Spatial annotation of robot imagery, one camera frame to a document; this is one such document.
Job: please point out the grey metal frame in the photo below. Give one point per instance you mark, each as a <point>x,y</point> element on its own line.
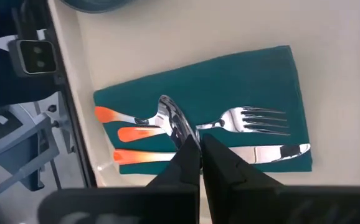
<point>27,155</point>

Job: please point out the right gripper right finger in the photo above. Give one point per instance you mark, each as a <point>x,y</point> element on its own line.
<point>226,174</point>

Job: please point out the dark blue plate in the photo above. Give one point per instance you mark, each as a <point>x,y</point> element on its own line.
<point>96,4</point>

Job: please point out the green cloth napkin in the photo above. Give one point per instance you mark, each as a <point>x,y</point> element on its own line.
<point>230,81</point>

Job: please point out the beige plastic tray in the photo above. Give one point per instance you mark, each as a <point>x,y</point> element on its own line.
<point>198,31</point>

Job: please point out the black aluminium table frame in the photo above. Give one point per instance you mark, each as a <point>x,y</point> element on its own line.
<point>74,124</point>

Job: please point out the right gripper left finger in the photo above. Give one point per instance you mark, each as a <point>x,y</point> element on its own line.
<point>183,171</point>

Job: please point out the grey depth camera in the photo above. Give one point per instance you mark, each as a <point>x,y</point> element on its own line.
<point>38,57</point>

